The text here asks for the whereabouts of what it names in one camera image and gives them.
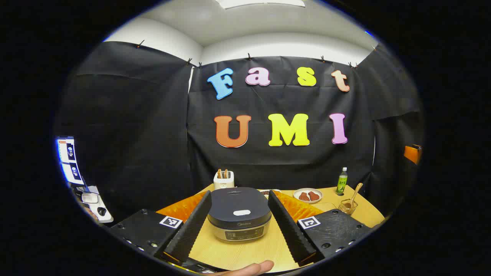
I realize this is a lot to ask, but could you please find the white side desk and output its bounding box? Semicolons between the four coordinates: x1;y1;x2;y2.
79;186;114;223

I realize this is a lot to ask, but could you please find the green tea bottle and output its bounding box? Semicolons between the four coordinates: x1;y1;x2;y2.
336;167;348;196

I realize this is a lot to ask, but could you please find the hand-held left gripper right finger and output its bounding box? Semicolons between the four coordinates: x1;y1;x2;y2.
267;189;373;266

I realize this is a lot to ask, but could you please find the wooden spoon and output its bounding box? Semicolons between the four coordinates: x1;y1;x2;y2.
344;183;363;210

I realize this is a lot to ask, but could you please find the dark grey rice cooker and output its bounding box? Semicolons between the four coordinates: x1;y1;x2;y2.
207;187;272;242

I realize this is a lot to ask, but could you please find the clear chopstick holder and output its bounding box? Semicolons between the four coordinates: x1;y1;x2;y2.
338;199;359;215

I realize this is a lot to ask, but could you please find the white round plate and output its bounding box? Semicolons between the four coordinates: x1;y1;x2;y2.
293;188;323;204

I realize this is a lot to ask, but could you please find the large ceiling light panel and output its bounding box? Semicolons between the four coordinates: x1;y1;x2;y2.
215;0;306;10

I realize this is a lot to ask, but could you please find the computer monitor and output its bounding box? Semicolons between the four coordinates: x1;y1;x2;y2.
56;136;86;186

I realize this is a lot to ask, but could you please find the white toaster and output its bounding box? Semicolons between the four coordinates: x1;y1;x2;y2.
213;169;235;191

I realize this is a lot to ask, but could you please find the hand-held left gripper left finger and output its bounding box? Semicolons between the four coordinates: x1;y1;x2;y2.
109;191;212;263

